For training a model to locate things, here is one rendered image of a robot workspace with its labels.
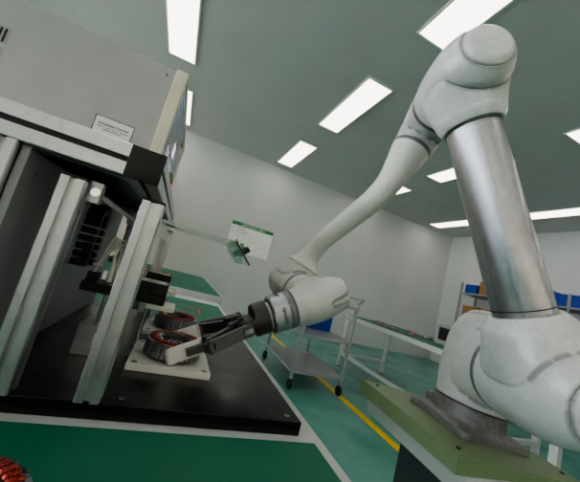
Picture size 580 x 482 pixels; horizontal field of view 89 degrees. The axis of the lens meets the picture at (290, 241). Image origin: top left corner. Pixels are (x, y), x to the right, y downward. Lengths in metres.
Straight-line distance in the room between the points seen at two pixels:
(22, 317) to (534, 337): 0.74
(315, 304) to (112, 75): 0.59
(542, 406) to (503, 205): 0.33
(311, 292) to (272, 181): 5.81
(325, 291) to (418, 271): 7.68
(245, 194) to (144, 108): 5.64
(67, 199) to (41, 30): 0.32
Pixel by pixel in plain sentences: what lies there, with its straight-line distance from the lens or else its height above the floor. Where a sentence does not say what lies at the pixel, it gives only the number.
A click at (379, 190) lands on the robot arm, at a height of 1.27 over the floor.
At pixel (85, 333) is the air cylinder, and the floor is 0.81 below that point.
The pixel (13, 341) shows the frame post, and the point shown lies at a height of 0.83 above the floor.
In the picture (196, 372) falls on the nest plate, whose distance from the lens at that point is 0.63.
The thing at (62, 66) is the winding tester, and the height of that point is 1.24.
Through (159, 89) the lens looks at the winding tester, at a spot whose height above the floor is 1.27.
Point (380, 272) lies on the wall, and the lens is 7.57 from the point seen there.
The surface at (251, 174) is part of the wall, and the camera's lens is 6.35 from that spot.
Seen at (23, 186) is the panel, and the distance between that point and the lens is 0.51.
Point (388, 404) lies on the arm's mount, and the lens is 0.83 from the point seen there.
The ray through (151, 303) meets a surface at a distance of 0.64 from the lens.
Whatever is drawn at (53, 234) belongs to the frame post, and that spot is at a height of 0.97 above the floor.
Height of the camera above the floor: 0.99
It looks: 8 degrees up
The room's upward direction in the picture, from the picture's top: 15 degrees clockwise
